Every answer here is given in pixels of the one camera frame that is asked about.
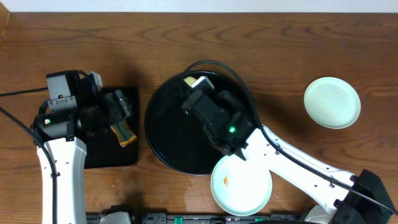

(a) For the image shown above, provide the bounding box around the orange green scrub sponge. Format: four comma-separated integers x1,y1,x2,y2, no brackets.
111,119,137,147

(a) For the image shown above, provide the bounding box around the mint plate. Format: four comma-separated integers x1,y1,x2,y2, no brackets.
210,155,272,216
303,77,361,129

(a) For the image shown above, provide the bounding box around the yellow plate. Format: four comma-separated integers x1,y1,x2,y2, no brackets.
183,77,197,88

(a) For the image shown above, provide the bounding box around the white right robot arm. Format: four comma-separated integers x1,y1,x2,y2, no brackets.
182,90,397,223

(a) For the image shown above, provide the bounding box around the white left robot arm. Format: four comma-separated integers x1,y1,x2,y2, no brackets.
31,88,137,223

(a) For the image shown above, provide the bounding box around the black rectangular tray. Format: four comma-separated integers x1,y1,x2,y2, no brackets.
85,86,140,169

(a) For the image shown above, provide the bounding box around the black round tray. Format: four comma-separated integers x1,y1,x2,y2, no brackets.
145,71,256,175

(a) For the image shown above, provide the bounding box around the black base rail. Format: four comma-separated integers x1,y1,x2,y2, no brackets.
86,212,306,224

